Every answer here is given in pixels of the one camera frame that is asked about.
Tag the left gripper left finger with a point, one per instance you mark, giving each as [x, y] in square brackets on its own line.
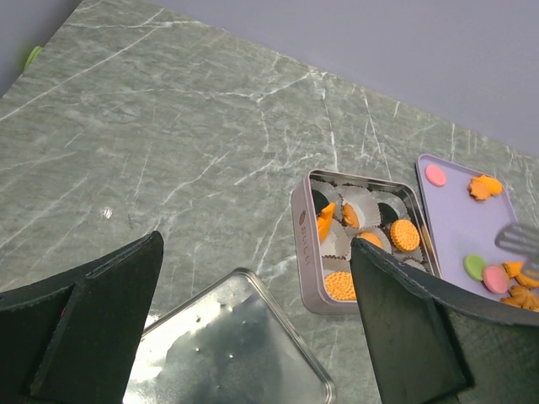
[73, 337]

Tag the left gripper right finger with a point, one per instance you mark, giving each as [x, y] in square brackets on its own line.
[433, 342]

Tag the green round cookie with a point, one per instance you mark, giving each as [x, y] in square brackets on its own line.
[474, 265]

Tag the pink round cookie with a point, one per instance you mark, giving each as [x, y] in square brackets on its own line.
[435, 175]
[496, 279]

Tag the orange round biscuit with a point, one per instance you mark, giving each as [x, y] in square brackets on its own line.
[404, 235]

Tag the plain orange scalloped cookie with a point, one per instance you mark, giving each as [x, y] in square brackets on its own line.
[372, 238]

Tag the metal serving tongs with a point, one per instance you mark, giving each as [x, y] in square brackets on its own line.
[522, 240]

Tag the black round cookie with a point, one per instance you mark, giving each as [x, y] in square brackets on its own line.
[387, 213]
[320, 201]

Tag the silver tin lid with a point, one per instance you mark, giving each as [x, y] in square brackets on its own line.
[231, 343]

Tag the orange flower cookie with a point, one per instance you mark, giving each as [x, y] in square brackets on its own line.
[521, 297]

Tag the orange dotted round cookie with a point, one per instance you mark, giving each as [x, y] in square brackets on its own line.
[340, 286]

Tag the lavender plastic tray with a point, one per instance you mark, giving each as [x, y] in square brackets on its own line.
[460, 225]

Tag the orange fish cookie top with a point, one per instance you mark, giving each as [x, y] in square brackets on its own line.
[483, 187]

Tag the pink round cookie top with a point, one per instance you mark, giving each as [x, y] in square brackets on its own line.
[435, 175]

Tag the square cookie tin box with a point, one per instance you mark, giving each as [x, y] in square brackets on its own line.
[316, 261]

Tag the green sticker on wall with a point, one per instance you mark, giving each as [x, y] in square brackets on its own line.
[32, 55]

